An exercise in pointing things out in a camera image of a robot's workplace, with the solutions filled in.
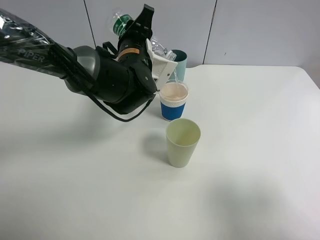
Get light green plastic cup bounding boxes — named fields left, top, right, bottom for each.
left=166, top=118, right=201, bottom=168

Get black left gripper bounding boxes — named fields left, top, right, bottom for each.
left=96, top=4, right=157, bottom=115

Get clear bottle with green label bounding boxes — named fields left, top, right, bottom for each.
left=107, top=8, right=177, bottom=61

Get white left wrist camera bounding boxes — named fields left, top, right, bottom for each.
left=145, top=38, right=178, bottom=91

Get blue sleeved cream cup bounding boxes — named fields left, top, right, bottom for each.
left=159, top=80, right=189, bottom=121

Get teal cylindrical cup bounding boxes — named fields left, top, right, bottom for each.
left=169, top=49, right=188, bottom=82

